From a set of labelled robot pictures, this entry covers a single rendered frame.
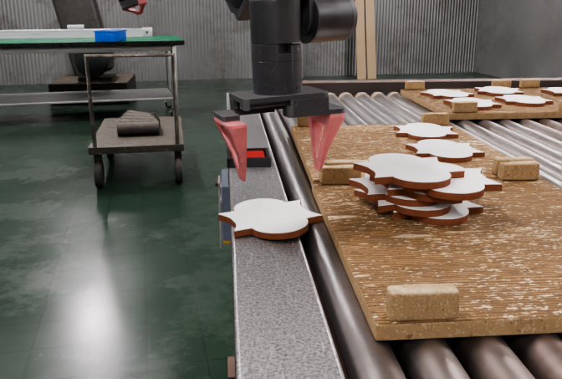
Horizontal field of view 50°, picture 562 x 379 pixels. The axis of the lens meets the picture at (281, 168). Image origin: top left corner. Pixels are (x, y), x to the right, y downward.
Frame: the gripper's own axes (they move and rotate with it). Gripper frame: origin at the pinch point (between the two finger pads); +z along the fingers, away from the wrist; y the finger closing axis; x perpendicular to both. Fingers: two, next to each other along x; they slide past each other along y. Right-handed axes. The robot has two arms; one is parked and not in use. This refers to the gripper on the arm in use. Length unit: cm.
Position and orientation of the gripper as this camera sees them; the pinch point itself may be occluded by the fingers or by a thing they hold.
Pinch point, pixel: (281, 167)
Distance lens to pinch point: 72.8
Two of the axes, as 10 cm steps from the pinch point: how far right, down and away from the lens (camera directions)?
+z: 0.4, 9.6, 2.6
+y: 9.3, -1.3, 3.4
